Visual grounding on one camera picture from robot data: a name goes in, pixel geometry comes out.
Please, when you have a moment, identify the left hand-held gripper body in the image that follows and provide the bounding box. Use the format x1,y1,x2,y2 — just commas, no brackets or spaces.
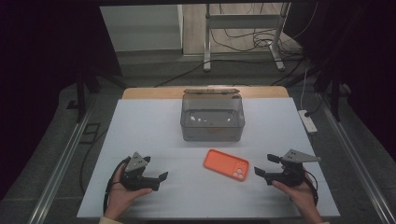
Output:
120,151,162,191

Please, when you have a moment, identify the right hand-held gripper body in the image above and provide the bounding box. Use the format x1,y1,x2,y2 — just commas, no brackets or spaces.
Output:
265,148,322,188

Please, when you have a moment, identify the orange phone case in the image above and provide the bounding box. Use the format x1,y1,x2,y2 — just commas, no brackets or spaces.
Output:
203,148,250,183

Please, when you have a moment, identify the person's right hand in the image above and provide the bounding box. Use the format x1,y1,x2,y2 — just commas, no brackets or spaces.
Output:
272,176,325,224

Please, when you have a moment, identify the person's left hand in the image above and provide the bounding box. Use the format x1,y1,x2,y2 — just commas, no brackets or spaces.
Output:
104,172,153,220

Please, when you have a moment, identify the white table board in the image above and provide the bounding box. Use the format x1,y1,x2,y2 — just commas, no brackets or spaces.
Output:
76,97,341,219

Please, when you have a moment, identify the white power strip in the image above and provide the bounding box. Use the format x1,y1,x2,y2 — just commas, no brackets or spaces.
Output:
297,109,318,135

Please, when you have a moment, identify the clear grey storage box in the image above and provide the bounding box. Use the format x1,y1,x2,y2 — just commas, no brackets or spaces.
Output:
179,88,247,143

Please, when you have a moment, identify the black stand leg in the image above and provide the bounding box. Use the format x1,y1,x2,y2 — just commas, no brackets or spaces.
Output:
313,66,351,122
65,70,105,123

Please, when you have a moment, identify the grey metal stand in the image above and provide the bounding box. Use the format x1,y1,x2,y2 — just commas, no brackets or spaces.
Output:
203,2,291,73

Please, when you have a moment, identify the right hand-held gripper black cable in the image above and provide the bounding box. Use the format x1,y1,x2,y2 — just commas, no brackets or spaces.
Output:
303,169,320,207

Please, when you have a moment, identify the hand-held gripper black cable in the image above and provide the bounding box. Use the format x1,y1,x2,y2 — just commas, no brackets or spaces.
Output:
303,169,320,207
103,156,132,216

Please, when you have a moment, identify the left hand-held gripper black cable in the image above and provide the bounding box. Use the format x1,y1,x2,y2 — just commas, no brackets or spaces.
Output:
103,156,132,216

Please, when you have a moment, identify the thin black floor cable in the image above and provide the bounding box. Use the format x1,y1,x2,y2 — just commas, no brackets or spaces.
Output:
78,126,110,194

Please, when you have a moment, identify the black power plug cable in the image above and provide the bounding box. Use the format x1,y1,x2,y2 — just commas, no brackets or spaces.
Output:
304,92,326,119

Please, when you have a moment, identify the aluminium floor rail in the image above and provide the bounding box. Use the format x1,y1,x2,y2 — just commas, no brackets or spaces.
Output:
27,106,92,224
317,92,396,224

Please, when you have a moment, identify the white cable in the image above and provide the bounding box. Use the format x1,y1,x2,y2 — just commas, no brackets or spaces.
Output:
299,65,310,112

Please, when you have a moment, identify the long black floor cable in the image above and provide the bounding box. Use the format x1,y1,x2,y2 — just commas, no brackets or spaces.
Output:
153,57,304,89

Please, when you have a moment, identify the tangle of black floor cables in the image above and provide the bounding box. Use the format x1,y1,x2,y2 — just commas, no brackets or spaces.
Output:
210,2,319,54

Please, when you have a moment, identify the white wall panel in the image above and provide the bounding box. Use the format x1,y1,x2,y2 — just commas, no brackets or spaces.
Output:
99,4,184,52

